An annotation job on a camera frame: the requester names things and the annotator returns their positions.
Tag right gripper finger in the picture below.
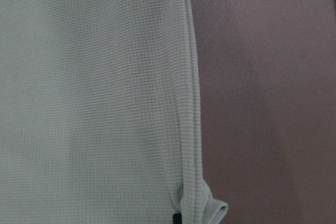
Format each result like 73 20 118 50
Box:
172 213 182 224

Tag olive green long-sleeve shirt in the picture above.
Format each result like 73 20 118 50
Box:
1 0 228 223

